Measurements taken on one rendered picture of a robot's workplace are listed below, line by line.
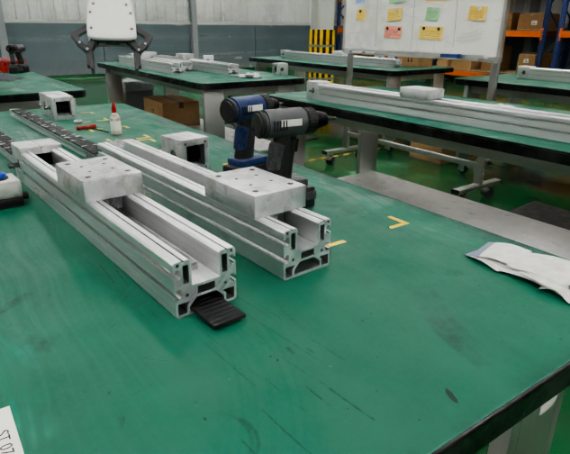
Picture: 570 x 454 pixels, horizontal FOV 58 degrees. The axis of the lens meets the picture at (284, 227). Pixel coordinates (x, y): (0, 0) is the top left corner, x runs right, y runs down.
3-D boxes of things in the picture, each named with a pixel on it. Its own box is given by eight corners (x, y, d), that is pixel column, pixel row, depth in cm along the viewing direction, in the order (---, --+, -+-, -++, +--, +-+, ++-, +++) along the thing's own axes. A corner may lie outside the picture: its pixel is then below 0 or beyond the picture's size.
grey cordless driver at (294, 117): (249, 206, 117) (248, 107, 109) (322, 194, 126) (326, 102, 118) (265, 216, 111) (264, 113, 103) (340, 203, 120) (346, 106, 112)
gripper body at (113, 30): (82, -16, 108) (86, 36, 108) (132, -14, 111) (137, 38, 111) (85, 1, 116) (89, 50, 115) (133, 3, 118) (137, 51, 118)
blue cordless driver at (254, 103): (218, 184, 133) (215, 96, 125) (272, 169, 147) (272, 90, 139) (239, 190, 128) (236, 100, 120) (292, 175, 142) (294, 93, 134)
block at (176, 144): (156, 169, 145) (152, 136, 142) (189, 163, 153) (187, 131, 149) (175, 177, 139) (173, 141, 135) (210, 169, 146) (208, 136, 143)
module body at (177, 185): (100, 174, 141) (96, 142, 138) (135, 167, 147) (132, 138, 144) (283, 281, 83) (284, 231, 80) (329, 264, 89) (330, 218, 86)
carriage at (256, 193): (205, 210, 97) (203, 175, 95) (253, 198, 104) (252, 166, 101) (255, 235, 86) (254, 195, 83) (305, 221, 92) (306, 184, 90)
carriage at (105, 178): (59, 195, 104) (54, 163, 102) (113, 186, 111) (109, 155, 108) (87, 217, 93) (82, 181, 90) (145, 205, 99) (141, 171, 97)
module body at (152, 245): (25, 186, 130) (20, 152, 127) (67, 179, 136) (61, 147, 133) (176, 320, 72) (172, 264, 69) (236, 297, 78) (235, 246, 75)
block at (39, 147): (6, 179, 135) (0, 143, 132) (56, 172, 142) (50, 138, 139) (15, 187, 128) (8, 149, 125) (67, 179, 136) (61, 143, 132)
